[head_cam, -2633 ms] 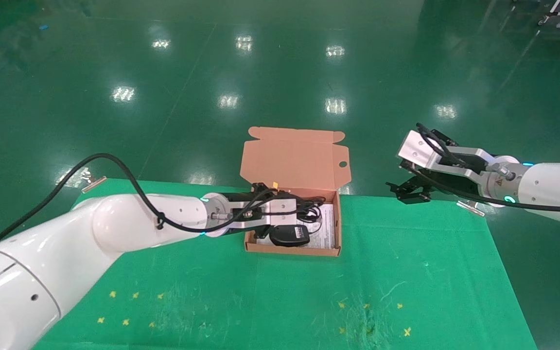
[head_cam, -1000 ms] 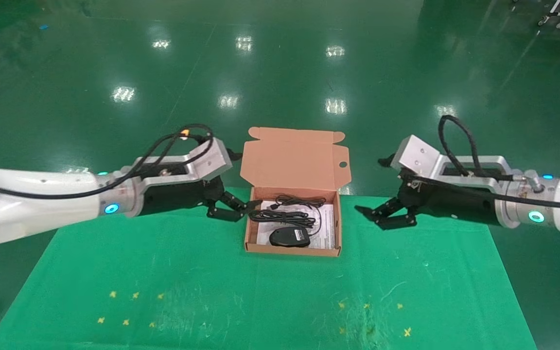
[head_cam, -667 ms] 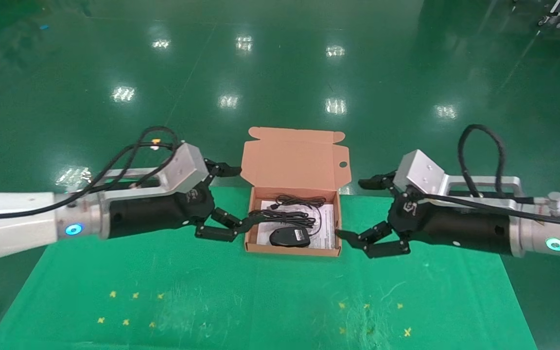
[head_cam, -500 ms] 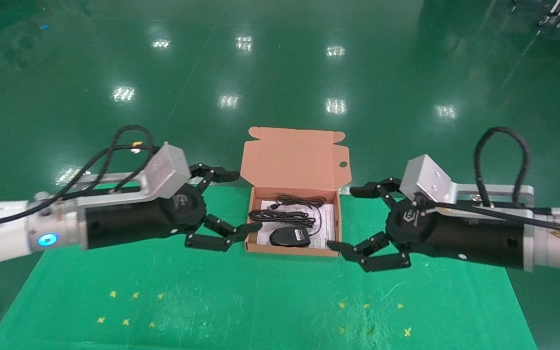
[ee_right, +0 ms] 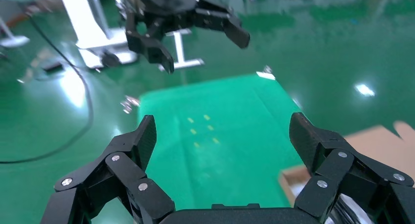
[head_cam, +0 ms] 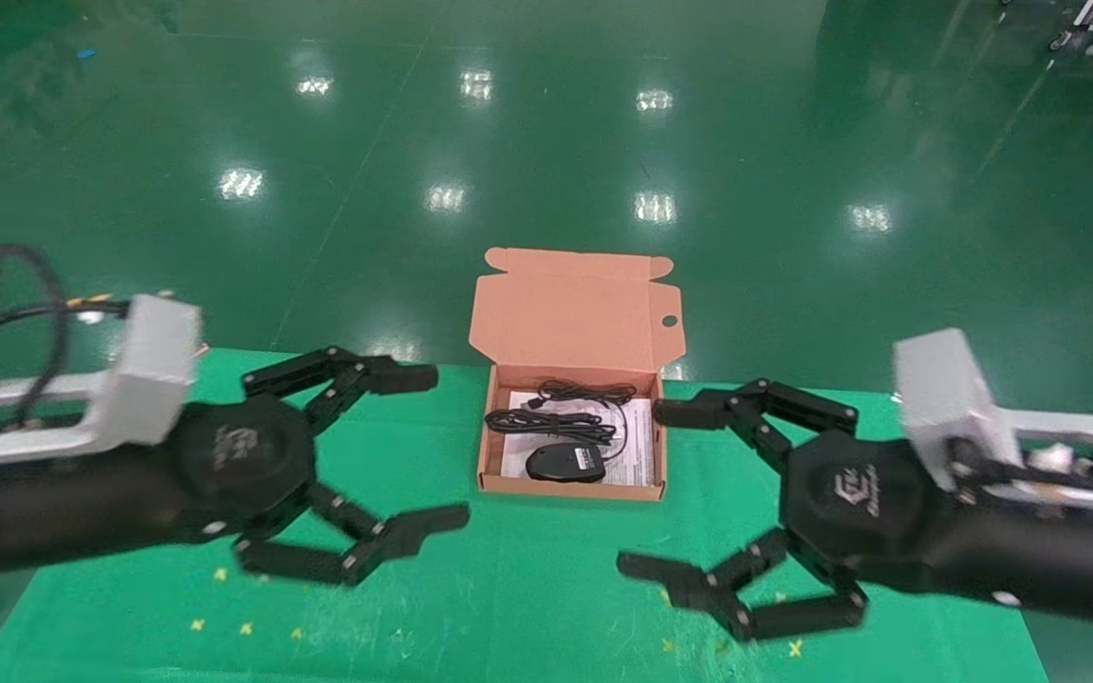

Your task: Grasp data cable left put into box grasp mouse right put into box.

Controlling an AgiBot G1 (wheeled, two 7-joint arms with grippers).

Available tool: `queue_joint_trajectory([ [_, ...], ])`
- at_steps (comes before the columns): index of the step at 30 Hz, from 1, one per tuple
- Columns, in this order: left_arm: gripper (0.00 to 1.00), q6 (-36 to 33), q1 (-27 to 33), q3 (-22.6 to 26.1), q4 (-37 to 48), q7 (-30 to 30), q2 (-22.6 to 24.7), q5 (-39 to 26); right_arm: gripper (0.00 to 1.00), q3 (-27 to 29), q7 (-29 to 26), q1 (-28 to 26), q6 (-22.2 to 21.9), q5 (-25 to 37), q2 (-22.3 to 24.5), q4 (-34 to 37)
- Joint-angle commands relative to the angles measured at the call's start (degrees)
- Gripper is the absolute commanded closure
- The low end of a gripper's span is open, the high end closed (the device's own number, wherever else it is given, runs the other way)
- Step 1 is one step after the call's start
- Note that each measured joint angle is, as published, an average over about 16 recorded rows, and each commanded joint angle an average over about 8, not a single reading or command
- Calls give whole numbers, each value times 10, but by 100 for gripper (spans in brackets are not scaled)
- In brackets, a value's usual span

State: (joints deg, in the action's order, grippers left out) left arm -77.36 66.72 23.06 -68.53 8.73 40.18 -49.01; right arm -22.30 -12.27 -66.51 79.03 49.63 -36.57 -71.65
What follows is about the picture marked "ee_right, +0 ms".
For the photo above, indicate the white wheeled machine base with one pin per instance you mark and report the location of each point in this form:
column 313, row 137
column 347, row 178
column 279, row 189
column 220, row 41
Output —
column 87, row 21

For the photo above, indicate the brown cardboard box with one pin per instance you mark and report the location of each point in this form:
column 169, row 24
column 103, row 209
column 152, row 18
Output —
column 376, row 144

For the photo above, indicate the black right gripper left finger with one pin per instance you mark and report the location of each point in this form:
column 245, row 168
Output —
column 123, row 170

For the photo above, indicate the green table cloth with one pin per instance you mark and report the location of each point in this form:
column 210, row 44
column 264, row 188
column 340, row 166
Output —
column 227, row 135

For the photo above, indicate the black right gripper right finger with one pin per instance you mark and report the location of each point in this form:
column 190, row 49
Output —
column 340, row 170

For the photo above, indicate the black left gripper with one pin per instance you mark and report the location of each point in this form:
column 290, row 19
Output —
column 162, row 5

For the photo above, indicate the white stand foot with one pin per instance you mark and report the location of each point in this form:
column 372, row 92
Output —
column 16, row 41

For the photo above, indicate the small black floor box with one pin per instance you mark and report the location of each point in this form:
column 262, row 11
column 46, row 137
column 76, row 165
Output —
column 53, row 67

